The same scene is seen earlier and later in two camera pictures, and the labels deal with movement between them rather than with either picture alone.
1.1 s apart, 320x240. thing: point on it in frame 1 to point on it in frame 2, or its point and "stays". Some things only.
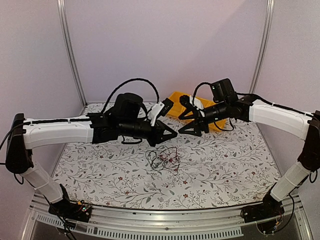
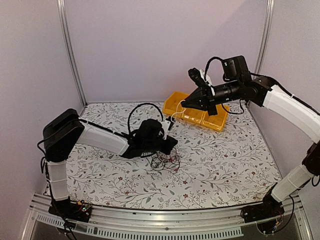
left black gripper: (158, 135) to (170, 143)
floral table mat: (231, 168) stays
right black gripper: (195, 124) to (200, 94)
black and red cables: (164, 157) stays
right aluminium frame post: (269, 15) stays
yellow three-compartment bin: (175, 111) stays
